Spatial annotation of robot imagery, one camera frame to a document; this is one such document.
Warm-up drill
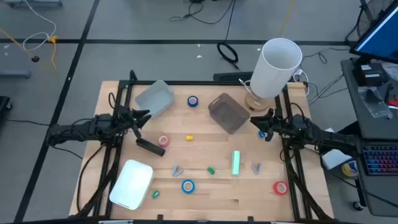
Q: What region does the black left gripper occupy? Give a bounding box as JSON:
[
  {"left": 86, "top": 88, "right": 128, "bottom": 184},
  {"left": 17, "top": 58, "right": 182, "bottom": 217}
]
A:
[{"left": 116, "top": 105, "right": 153, "bottom": 130}]

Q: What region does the black power strip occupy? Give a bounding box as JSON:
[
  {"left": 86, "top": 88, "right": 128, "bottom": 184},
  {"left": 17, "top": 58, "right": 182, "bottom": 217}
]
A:
[{"left": 213, "top": 71, "right": 254, "bottom": 82}]

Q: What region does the white plastic bin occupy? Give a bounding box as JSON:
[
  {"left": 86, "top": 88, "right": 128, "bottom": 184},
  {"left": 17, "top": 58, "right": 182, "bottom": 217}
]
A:
[{"left": 108, "top": 159, "right": 155, "bottom": 211}]

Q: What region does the backlit rainbow keyboard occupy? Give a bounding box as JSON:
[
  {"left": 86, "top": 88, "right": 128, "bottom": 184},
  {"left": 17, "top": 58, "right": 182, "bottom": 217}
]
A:
[{"left": 362, "top": 144, "right": 398, "bottom": 177}]

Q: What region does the small black computer box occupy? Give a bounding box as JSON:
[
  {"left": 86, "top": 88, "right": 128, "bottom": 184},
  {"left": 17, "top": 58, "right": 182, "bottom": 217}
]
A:
[{"left": 353, "top": 63, "right": 389, "bottom": 86}]

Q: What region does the light blue tape roll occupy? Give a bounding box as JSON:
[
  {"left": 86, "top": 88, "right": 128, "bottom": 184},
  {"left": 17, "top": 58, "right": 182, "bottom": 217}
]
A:
[{"left": 181, "top": 179, "right": 196, "bottom": 194}]

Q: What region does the clear plastic bag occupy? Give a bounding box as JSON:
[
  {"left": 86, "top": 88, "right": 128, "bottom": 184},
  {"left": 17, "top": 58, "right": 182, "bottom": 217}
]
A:
[{"left": 357, "top": 86, "right": 393, "bottom": 119}]

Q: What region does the light grey plastic bin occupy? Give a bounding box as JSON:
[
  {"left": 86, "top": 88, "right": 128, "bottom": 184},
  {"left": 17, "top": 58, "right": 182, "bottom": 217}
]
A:
[{"left": 134, "top": 80, "right": 175, "bottom": 120}]

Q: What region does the yellow floor cable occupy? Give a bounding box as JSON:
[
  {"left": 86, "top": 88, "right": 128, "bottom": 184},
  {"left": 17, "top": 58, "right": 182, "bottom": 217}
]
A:
[
  {"left": 279, "top": 0, "right": 296, "bottom": 37},
  {"left": 0, "top": 27, "right": 59, "bottom": 71}
]

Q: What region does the dark translucent plastic bin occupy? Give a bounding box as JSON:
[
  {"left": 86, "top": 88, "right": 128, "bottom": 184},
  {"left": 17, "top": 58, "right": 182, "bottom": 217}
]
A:
[{"left": 207, "top": 92, "right": 251, "bottom": 135}]

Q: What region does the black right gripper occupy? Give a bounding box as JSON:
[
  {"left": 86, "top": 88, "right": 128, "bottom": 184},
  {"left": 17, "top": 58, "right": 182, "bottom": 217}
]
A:
[{"left": 249, "top": 108, "right": 284, "bottom": 134}]

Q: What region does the grey desk foot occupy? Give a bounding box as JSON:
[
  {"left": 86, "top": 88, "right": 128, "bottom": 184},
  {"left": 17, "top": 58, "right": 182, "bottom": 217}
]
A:
[{"left": 4, "top": 0, "right": 63, "bottom": 9}]

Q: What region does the black stapler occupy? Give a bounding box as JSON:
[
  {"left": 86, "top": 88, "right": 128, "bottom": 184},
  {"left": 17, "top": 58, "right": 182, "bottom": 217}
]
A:
[{"left": 135, "top": 137, "right": 166, "bottom": 157}]

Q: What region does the computer monitor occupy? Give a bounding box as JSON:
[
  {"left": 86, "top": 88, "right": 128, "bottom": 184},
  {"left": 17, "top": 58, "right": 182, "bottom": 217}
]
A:
[{"left": 349, "top": 0, "right": 398, "bottom": 65}]

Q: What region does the white cardboard box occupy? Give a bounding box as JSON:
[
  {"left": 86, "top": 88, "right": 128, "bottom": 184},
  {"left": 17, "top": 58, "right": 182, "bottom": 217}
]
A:
[{"left": 321, "top": 149, "right": 354, "bottom": 170}]

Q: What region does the mint green stapler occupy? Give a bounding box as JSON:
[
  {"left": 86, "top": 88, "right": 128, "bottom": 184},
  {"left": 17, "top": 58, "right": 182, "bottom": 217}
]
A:
[{"left": 231, "top": 150, "right": 241, "bottom": 177}]

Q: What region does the black coiled cable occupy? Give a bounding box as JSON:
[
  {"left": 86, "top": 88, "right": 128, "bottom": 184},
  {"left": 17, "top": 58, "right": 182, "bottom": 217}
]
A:
[{"left": 216, "top": 42, "right": 239, "bottom": 71}]

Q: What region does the red tape roll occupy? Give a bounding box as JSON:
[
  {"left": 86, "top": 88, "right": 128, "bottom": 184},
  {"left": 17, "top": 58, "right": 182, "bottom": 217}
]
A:
[{"left": 273, "top": 180, "right": 289, "bottom": 196}]

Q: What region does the black metal table frame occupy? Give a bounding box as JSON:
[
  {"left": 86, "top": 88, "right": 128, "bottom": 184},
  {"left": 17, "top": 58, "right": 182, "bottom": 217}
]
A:
[{"left": 68, "top": 70, "right": 335, "bottom": 224}]

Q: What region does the black floor fan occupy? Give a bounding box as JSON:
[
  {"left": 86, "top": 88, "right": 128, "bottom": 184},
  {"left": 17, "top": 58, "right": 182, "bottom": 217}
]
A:
[{"left": 356, "top": 0, "right": 396, "bottom": 38}]

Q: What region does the grey side desk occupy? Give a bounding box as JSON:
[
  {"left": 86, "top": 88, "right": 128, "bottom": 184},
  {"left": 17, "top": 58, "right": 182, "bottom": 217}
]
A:
[{"left": 340, "top": 57, "right": 398, "bottom": 217}]

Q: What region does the white shade table lamp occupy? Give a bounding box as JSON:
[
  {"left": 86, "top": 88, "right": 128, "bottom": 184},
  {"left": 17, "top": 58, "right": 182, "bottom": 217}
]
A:
[{"left": 238, "top": 37, "right": 303, "bottom": 112}]

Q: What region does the long black floor cable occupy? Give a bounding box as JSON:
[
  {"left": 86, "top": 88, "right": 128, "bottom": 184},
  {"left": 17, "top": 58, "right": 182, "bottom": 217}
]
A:
[{"left": 169, "top": 0, "right": 236, "bottom": 43}]

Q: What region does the white floor cable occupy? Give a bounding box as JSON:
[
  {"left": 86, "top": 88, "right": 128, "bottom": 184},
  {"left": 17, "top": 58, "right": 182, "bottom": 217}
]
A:
[{"left": 22, "top": 0, "right": 57, "bottom": 52}]

